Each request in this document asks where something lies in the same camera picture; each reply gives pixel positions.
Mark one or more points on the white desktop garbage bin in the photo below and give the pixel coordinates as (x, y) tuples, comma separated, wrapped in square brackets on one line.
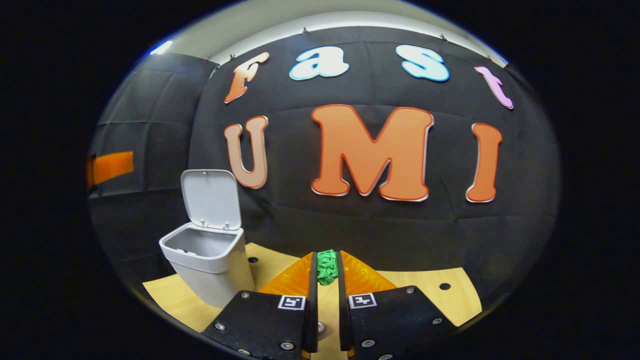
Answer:
[(215, 280)]

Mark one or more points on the ceiling light strip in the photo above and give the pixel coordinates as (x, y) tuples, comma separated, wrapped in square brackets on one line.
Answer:
[(161, 47)]

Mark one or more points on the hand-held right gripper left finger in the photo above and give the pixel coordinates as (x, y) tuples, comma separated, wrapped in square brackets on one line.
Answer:
[(312, 310)]

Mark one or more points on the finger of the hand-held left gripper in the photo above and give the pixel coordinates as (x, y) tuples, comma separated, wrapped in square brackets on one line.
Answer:
[(112, 167)]

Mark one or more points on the black backdrop cloth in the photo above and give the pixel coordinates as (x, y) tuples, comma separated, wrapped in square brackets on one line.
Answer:
[(400, 225)]

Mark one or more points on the green paper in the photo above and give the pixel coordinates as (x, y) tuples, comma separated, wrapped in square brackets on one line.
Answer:
[(327, 267)]

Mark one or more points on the wooden desktop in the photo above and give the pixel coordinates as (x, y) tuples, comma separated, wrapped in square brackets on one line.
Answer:
[(440, 305)]

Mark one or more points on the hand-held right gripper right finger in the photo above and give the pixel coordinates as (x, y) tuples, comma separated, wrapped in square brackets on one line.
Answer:
[(343, 310)]

